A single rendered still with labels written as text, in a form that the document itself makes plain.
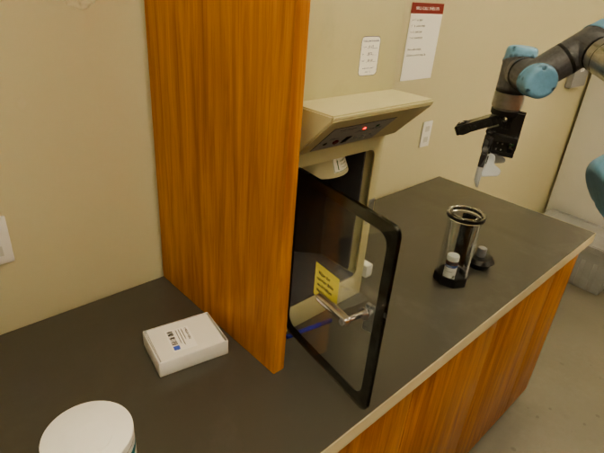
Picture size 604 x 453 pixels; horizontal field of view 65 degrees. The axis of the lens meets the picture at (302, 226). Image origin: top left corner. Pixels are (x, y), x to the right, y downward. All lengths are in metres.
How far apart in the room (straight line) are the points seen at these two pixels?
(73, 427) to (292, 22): 0.70
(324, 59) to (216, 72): 0.21
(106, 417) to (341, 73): 0.75
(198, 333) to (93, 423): 0.38
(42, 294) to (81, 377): 0.28
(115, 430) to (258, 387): 0.35
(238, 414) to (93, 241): 0.58
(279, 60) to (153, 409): 0.70
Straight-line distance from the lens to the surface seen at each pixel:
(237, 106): 0.93
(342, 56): 1.01
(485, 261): 1.61
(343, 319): 0.84
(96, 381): 1.14
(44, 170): 1.21
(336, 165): 1.12
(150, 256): 1.41
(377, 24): 1.08
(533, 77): 1.21
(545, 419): 2.63
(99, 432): 0.84
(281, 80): 0.82
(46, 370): 1.19
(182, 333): 1.15
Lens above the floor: 1.71
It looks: 27 degrees down
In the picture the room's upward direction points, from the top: 5 degrees clockwise
